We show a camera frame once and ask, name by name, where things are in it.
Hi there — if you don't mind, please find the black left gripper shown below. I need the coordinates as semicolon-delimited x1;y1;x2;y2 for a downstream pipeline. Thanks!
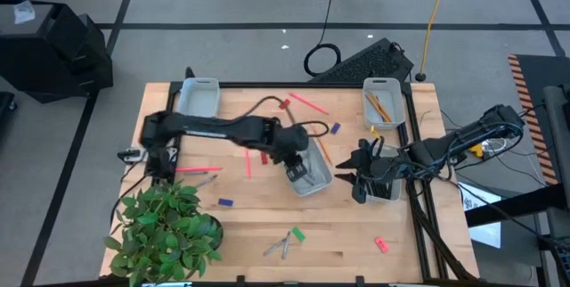
271;124;311;184

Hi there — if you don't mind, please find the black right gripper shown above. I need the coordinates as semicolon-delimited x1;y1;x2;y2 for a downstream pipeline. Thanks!
333;137;409;206

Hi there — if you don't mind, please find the grey plastic bin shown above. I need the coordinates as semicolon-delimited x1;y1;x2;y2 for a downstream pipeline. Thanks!
362;76;406;131
361;143;403;203
283;136;334;198
176;77;222;119

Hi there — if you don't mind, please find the orange pencil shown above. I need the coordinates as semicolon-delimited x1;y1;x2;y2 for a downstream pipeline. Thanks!
370;91;394;124
365;94;387;124
311;125;334;167

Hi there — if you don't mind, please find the black perforated panel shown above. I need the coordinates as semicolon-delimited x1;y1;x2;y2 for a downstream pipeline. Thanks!
308;37;415;84

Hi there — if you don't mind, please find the black plant pot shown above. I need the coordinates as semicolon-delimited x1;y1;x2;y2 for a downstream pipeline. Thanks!
195;214;226;255

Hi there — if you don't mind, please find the white floor sheet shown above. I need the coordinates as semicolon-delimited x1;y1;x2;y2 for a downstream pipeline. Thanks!
458;182;503;250

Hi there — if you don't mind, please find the green leafy plant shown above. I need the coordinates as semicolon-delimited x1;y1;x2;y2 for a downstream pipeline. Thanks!
102;179;223;286

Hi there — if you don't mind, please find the black support beam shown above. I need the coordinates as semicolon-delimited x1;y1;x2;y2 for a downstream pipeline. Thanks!
464;183;570;229

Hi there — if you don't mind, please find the black hazard striped mat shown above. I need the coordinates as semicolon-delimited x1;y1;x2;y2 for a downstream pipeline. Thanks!
507;53;570;186

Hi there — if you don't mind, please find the grey furniture piece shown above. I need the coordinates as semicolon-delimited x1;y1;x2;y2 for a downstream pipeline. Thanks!
541;84;570;190

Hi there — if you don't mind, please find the large black storage case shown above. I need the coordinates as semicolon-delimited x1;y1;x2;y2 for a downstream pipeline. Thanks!
0;0;115;104

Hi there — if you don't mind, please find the white crumpled paper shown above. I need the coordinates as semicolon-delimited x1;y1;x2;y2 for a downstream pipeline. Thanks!
13;0;37;25

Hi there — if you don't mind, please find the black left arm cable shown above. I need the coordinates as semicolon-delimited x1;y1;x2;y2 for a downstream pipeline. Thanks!
241;94;331;140

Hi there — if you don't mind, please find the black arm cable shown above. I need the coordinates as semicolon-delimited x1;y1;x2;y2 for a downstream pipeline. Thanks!
398;117;526;190
241;94;331;140

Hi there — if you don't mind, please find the black aluminium table frame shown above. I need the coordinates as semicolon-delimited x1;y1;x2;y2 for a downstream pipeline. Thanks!
162;66;480;284

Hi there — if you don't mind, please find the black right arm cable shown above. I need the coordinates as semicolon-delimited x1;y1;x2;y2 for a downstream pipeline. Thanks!
398;117;526;190

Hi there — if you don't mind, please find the black coiled hanging cable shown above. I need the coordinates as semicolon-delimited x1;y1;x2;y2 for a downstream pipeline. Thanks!
303;0;343;78

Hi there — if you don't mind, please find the yellow hanging cable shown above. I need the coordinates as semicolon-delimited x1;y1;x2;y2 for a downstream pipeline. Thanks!
413;0;453;83

